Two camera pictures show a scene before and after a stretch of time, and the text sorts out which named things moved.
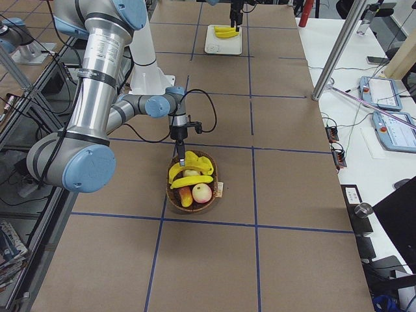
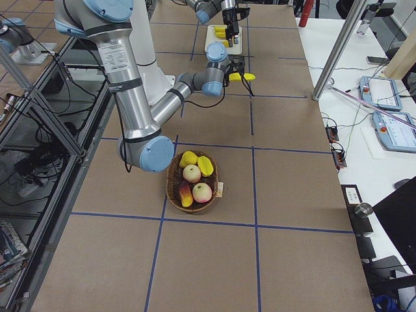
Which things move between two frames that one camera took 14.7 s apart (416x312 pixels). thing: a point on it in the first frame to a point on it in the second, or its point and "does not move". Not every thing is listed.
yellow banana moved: x=223 y=29 does not move
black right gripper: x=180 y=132 to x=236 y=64
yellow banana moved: x=221 y=34 does not move
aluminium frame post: x=339 y=49 does not move
